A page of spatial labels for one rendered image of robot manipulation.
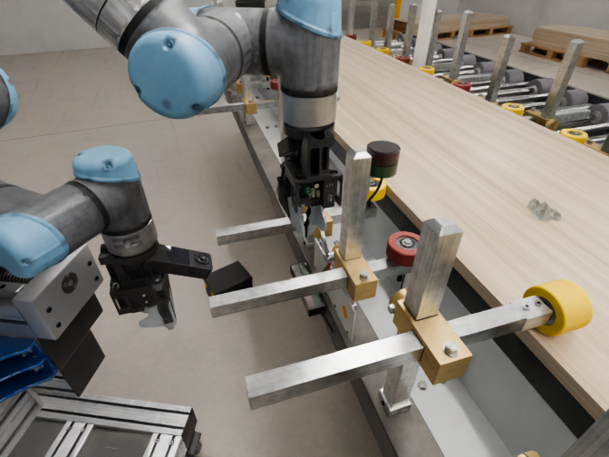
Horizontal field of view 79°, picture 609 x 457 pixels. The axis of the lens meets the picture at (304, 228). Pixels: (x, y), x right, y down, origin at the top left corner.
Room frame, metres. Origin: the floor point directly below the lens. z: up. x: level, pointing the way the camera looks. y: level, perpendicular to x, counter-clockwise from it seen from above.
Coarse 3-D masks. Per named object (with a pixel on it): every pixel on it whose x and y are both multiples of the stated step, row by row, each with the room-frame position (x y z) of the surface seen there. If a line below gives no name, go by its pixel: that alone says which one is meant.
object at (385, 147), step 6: (372, 144) 0.63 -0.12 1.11; (378, 144) 0.63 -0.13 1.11; (384, 144) 0.63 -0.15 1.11; (390, 144) 0.63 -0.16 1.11; (396, 144) 0.63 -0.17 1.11; (372, 150) 0.60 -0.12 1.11; (378, 150) 0.60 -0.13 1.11; (384, 150) 0.60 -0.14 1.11; (390, 150) 0.60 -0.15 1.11; (396, 150) 0.60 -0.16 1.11; (378, 186) 0.62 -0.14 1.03; (366, 204) 0.61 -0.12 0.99
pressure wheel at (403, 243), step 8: (400, 232) 0.63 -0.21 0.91; (408, 232) 0.63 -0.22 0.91; (392, 240) 0.60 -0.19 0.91; (400, 240) 0.61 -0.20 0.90; (408, 240) 0.60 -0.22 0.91; (416, 240) 0.61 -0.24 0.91; (392, 248) 0.58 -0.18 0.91; (400, 248) 0.58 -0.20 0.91; (408, 248) 0.58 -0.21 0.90; (416, 248) 0.58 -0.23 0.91; (392, 256) 0.57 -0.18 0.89; (400, 256) 0.56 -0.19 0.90; (408, 256) 0.56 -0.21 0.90; (400, 264) 0.56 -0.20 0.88; (408, 264) 0.56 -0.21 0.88; (400, 280) 0.59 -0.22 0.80
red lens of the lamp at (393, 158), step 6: (366, 150) 0.62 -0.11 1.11; (372, 156) 0.60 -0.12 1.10; (378, 156) 0.59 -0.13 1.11; (384, 156) 0.59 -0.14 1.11; (390, 156) 0.59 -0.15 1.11; (396, 156) 0.59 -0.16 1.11; (372, 162) 0.60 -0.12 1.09; (378, 162) 0.59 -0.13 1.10; (384, 162) 0.59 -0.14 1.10; (390, 162) 0.59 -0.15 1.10; (396, 162) 0.60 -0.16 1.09
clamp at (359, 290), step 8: (336, 248) 0.62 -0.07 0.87; (336, 256) 0.61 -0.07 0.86; (360, 256) 0.60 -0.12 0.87; (336, 264) 0.60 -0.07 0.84; (344, 264) 0.57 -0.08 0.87; (352, 264) 0.57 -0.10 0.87; (360, 264) 0.57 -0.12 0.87; (352, 272) 0.55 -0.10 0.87; (360, 272) 0.55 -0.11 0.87; (368, 272) 0.55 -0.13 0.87; (352, 280) 0.53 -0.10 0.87; (360, 280) 0.52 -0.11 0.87; (368, 280) 0.52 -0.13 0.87; (376, 280) 0.52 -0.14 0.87; (352, 288) 0.52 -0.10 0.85; (360, 288) 0.51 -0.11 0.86; (368, 288) 0.52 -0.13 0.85; (376, 288) 0.52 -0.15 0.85; (352, 296) 0.52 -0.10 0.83; (360, 296) 0.51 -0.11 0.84; (368, 296) 0.52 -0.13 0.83
